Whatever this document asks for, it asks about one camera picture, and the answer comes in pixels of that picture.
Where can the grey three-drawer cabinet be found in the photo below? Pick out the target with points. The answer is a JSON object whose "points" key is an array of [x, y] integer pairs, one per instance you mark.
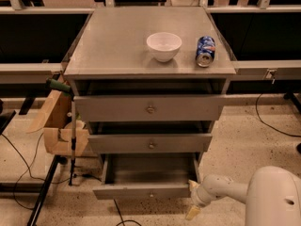
{"points": [[113, 58]]}

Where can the grey drawer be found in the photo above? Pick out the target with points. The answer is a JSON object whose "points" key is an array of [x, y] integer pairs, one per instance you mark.
{"points": [[150, 107], [147, 176], [150, 143]]}

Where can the grey bottom drawer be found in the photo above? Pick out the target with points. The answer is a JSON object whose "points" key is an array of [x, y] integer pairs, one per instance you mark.
{"points": [[147, 176]]}

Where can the open cardboard box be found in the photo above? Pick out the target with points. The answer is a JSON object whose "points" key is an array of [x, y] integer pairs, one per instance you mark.
{"points": [[54, 121]]}

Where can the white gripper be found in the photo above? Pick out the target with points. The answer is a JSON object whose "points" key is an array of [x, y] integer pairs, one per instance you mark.
{"points": [[198, 196]]}

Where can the blue soda can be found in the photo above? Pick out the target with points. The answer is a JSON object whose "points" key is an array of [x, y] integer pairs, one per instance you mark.
{"points": [[205, 51]]}

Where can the grey middle drawer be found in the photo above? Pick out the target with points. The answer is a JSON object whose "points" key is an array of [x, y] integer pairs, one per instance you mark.
{"points": [[150, 143]]}

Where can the black metal stand leg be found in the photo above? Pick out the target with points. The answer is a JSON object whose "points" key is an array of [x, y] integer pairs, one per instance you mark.
{"points": [[43, 192]]}

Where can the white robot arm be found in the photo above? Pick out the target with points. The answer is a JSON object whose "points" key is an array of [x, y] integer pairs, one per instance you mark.
{"points": [[272, 196]]}

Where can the green-handled metal pole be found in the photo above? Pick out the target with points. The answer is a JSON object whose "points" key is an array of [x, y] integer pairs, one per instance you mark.
{"points": [[59, 86]]}

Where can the white bowl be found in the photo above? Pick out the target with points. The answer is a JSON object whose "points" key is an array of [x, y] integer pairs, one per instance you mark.
{"points": [[164, 46]]}

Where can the grey top drawer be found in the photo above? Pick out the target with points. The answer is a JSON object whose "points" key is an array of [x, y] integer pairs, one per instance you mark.
{"points": [[150, 107]]}

